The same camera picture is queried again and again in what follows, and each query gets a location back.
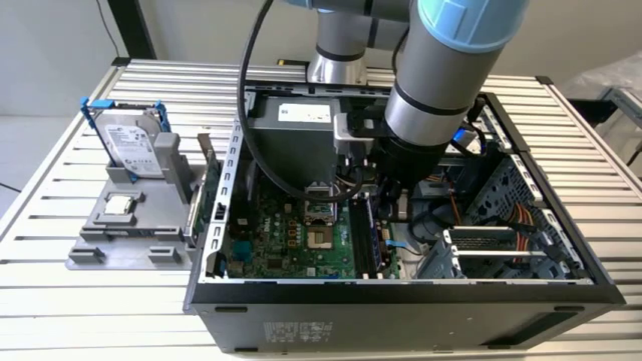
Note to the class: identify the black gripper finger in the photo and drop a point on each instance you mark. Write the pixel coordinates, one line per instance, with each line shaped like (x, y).
(389, 203)

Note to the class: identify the dark blue RAM stick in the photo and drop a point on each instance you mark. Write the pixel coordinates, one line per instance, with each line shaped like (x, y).
(374, 233)

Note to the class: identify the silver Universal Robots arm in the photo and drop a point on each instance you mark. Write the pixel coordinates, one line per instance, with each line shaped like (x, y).
(451, 75)

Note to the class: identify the CPU socket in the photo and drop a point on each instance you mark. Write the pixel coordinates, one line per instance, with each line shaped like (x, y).
(321, 237)

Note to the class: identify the green motherboard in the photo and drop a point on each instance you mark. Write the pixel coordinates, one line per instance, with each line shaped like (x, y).
(321, 263)

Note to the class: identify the grey metal disk bay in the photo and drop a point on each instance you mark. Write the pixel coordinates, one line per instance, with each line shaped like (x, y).
(481, 240)

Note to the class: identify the grey power supply unit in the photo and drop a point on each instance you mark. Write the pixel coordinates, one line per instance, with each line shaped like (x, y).
(295, 158)

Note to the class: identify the black open PC case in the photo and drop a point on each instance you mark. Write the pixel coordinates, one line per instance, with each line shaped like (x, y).
(351, 319)

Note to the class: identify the green graphics card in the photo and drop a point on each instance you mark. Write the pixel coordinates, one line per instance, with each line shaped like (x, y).
(215, 180)

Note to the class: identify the grey plastic parts rack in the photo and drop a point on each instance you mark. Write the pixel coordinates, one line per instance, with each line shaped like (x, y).
(160, 212)

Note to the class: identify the translucent plastic sheet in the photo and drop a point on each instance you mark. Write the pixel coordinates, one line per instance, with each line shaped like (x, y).
(617, 67)

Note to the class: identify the silver CPU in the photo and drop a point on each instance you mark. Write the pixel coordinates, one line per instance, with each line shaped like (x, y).
(118, 205)

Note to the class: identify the hard disk in blue carrier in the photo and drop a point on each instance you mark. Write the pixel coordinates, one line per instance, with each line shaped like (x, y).
(127, 143)

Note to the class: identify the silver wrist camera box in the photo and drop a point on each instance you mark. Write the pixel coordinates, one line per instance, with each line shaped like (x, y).
(351, 144)

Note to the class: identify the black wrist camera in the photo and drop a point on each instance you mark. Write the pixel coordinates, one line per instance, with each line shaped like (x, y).
(366, 126)

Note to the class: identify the aluminium frame table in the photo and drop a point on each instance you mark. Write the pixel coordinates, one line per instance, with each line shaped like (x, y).
(624, 113)

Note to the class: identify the black metal frame post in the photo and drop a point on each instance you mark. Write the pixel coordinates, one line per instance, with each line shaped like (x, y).
(132, 30)

